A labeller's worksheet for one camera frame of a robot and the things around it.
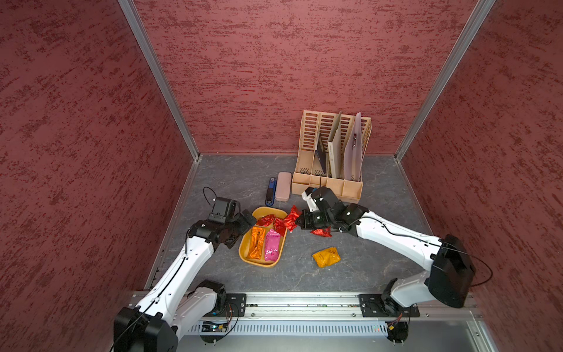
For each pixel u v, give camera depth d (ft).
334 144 2.93
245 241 2.99
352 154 3.74
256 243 2.86
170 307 1.32
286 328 2.54
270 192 3.31
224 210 2.00
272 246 2.73
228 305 2.41
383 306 2.16
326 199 1.99
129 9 2.32
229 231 2.14
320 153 3.53
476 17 2.38
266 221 3.02
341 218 1.92
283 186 3.39
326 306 2.48
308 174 3.38
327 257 2.72
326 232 3.01
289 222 2.59
